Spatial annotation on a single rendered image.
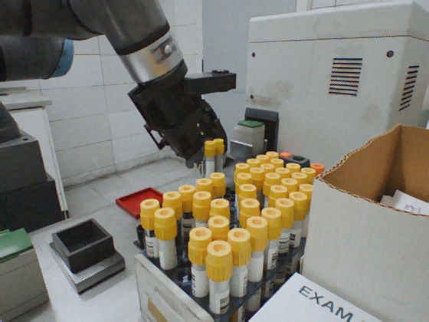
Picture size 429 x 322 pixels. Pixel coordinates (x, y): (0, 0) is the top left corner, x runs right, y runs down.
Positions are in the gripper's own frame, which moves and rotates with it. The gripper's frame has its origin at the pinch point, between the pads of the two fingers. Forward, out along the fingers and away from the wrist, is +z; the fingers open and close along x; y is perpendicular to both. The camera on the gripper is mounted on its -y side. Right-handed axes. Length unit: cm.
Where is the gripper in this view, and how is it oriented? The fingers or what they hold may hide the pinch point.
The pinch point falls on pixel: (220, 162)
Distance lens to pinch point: 49.9
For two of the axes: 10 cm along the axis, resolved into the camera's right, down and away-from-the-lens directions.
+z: 3.5, 6.9, 6.3
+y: -6.1, 6.8, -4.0
